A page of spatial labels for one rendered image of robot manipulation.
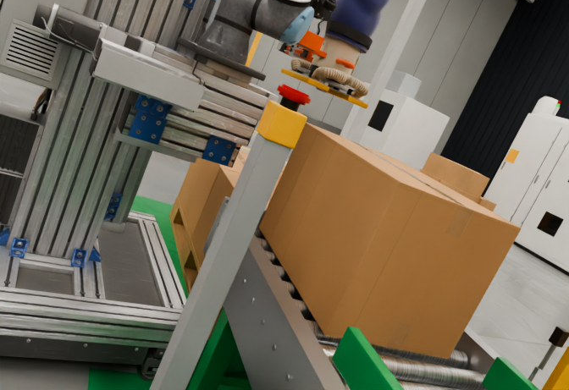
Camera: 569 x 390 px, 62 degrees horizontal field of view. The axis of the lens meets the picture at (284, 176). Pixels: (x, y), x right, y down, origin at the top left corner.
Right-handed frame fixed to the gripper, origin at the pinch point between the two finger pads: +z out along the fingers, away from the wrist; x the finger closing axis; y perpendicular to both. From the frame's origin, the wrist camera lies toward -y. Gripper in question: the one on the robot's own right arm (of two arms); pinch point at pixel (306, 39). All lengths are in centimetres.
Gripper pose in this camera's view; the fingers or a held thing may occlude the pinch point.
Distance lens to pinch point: 167.7
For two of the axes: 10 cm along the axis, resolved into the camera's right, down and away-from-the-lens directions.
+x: -8.6, -3.0, -4.1
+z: -4.0, 9.0, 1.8
